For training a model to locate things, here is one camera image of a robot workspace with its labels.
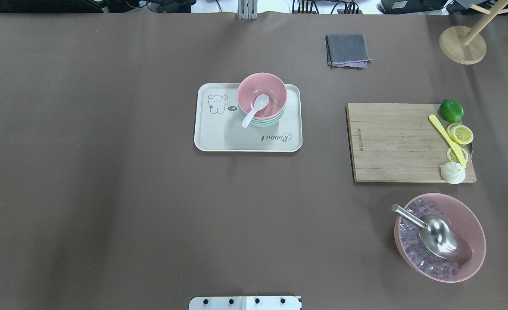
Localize white ceramic spoon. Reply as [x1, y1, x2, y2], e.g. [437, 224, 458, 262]
[242, 94, 270, 128]

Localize small pink bowl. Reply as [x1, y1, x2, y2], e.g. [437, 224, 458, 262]
[237, 72, 287, 121]

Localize large pink ice bowl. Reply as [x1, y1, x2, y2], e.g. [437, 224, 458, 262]
[394, 193, 487, 284]

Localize green stacked bowls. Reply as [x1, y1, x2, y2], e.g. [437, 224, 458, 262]
[249, 108, 286, 127]

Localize cream rabbit tray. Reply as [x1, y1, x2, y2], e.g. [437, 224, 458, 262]
[193, 83, 302, 152]

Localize bamboo cutting board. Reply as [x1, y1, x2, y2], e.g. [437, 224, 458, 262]
[346, 102, 477, 184]

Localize grey folded cloth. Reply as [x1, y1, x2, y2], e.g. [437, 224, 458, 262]
[325, 34, 372, 67]

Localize purple cloth under grey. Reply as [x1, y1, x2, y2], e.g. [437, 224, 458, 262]
[344, 61, 368, 68]

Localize lemon slice near bun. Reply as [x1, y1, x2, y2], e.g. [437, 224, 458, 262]
[446, 147, 471, 165]

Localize white steamed bun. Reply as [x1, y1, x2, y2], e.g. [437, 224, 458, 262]
[439, 161, 466, 184]

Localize green lime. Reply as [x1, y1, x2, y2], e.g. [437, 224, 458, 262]
[438, 99, 464, 122]

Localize metal ice scoop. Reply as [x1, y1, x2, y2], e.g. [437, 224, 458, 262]
[390, 204, 473, 264]

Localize yellow plastic knife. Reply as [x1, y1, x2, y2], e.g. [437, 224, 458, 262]
[428, 114, 468, 167]

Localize lemon slice near lime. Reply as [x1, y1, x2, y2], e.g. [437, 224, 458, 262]
[446, 122, 473, 145]

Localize wooden cup tree stand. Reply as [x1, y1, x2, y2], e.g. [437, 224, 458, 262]
[439, 0, 508, 65]

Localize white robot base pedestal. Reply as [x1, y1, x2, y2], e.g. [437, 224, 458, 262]
[188, 295, 302, 310]

